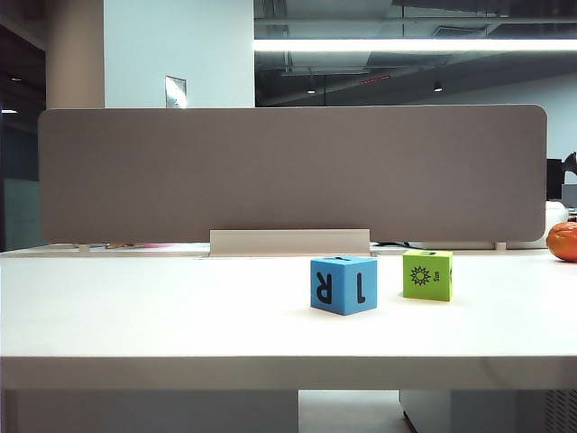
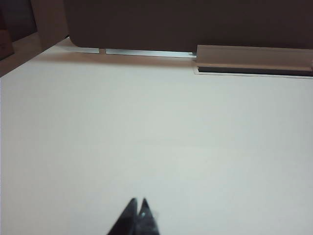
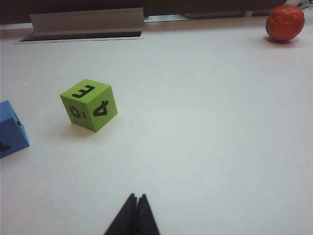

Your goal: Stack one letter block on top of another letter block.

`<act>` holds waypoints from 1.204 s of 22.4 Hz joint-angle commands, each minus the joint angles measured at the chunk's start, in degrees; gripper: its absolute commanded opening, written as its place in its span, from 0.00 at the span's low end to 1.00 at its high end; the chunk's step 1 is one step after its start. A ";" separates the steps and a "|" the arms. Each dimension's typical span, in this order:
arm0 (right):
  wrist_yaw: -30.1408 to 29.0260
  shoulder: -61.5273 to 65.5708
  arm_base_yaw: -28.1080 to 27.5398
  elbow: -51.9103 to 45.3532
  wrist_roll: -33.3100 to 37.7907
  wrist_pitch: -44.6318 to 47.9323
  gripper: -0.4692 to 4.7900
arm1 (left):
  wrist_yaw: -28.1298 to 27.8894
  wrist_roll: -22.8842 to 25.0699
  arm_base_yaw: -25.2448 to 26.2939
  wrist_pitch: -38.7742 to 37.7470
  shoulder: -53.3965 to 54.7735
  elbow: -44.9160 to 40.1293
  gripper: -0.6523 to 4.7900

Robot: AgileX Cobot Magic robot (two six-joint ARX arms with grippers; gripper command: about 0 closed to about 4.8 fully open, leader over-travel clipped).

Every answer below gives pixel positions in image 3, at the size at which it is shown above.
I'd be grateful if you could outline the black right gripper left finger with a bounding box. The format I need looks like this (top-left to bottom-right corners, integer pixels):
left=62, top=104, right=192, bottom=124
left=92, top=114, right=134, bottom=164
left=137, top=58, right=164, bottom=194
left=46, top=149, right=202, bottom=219
left=103, top=193, right=138, bottom=235

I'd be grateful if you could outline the blue letter block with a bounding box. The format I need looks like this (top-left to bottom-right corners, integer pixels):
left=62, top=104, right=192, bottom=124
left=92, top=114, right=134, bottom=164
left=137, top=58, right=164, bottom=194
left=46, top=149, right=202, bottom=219
left=0, top=100, right=31, bottom=159

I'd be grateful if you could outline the grey cable flap lid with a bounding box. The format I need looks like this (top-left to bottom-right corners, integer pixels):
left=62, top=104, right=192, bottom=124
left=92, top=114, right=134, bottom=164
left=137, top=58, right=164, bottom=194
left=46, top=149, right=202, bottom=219
left=13, top=7, right=145, bottom=45

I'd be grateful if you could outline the orange tangerine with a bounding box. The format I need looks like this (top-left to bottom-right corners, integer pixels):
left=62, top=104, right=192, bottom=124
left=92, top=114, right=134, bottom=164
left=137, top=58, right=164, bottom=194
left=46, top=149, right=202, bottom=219
left=266, top=4, right=306, bottom=41

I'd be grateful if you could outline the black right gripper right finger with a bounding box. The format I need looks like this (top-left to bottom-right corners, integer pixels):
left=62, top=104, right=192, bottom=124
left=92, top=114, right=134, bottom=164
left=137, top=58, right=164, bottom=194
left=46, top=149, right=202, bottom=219
left=137, top=193, right=161, bottom=235

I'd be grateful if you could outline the green letter block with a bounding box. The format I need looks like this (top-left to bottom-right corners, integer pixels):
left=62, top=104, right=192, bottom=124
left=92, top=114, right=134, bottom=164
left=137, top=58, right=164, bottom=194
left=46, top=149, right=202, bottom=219
left=59, top=78, right=118, bottom=134

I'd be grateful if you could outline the grey-brown desk divider panel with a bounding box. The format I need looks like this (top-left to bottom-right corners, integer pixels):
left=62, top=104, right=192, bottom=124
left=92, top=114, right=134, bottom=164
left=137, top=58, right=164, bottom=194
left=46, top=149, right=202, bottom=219
left=0, top=0, right=313, bottom=25

